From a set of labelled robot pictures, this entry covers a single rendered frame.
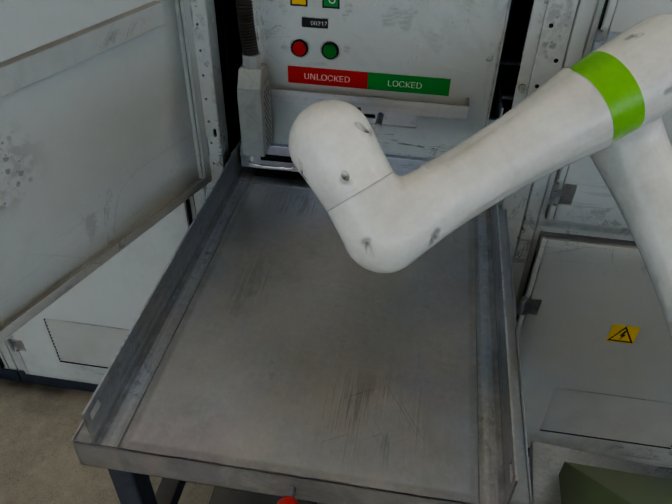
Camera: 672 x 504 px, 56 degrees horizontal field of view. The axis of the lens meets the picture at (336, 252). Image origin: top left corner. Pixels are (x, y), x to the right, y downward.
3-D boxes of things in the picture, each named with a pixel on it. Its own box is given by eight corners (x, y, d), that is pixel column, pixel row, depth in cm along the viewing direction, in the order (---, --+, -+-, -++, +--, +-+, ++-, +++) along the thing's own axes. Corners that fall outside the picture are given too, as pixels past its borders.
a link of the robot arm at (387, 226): (545, 79, 87) (582, 57, 76) (587, 153, 88) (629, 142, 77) (321, 214, 86) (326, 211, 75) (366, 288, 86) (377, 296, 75)
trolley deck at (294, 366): (523, 536, 82) (533, 513, 79) (81, 464, 89) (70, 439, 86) (501, 231, 135) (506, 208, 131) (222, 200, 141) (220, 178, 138)
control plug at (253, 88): (265, 158, 125) (260, 74, 114) (241, 155, 125) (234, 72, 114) (274, 139, 131) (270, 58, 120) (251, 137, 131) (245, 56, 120)
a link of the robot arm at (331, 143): (340, 77, 73) (263, 127, 75) (395, 170, 74) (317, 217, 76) (352, 89, 87) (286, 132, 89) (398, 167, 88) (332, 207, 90)
